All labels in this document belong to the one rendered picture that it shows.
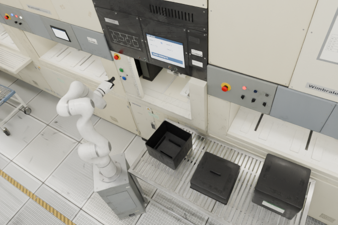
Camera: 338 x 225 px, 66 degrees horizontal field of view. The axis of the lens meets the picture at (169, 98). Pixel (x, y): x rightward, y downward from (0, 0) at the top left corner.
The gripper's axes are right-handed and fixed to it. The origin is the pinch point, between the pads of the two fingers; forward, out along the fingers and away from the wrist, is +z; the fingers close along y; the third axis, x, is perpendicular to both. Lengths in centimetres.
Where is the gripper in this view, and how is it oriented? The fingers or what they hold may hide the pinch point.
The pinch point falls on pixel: (112, 79)
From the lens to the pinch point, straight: 226.2
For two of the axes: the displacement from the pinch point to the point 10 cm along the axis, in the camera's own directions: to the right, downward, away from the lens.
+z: 5.1, -6.9, 5.2
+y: 8.5, 3.2, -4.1
